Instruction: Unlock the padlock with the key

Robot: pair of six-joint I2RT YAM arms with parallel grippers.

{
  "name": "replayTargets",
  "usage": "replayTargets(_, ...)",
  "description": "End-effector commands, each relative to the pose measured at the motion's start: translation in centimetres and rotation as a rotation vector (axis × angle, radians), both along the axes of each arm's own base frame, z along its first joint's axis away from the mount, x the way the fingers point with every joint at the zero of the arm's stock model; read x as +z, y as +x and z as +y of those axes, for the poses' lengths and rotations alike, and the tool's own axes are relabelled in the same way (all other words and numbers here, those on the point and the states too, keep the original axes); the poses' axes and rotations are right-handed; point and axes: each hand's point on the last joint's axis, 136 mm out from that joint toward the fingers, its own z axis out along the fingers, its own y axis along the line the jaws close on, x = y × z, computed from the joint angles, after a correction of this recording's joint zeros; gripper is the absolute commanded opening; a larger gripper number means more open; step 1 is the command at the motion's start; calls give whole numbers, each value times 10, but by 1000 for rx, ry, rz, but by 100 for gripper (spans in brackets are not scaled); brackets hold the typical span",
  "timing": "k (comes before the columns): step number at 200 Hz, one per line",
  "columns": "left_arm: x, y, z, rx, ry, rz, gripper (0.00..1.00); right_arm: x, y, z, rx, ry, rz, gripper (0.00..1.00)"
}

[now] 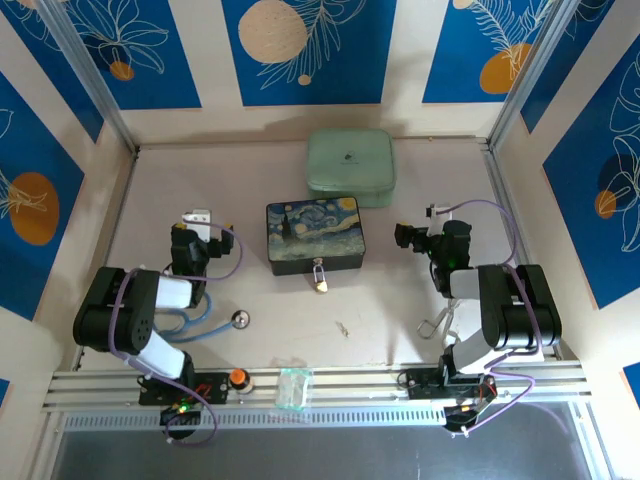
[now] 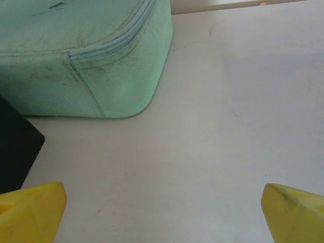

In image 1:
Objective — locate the brass padlock with long shackle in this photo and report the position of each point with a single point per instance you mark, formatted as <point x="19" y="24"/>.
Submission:
<point x="321" y="284"/>

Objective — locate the small brass key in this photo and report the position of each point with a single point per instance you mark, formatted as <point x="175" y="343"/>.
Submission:
<point x="343" y="328"/>

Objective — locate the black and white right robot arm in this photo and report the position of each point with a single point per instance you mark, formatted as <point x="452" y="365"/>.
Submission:
<point x="520" y="310"/>

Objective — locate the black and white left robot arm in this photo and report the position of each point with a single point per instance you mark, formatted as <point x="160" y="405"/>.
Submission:
<point x="115" y="310"/>

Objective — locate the blue stethoscope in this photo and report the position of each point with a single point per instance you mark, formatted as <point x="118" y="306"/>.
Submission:
<point x="241" y="319"/>

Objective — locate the mint green zipper case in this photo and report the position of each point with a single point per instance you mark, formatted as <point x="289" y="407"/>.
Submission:
<point x="350" y="167"/>

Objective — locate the starry night painted box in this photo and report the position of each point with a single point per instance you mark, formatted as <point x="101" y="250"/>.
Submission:
<point x="315" y="232"/>

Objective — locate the black controller board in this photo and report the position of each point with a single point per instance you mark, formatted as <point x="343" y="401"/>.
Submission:
<point x="462" y="417"/>
<point x="180" y="414"/>

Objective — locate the clear plastic bag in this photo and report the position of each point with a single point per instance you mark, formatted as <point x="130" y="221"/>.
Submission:
<point x="292" y="390"/>

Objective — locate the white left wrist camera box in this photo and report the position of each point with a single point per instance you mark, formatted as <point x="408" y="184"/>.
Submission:
<point x="197" y="220"/>

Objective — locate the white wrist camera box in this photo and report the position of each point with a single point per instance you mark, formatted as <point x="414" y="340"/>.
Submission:
<point x="440" y="212"/>
<point x="197" y="220"/>

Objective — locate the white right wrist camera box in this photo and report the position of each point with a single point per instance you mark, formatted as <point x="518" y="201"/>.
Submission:
<point x="440" y="212"/>

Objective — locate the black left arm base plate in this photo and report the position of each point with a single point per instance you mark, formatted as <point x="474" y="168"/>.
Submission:
<point x="212" y="387"/>

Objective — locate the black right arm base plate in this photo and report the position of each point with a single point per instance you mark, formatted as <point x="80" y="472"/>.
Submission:
<point x="422" y="384"/>

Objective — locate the aluminium table edge rail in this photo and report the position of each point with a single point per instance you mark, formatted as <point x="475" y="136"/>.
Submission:
<point x="350" y="387"/>

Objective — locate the aluminium frame post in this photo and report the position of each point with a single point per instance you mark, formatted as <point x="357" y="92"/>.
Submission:
<point x="95" y="80"/>
<point x="540" y="65"/>

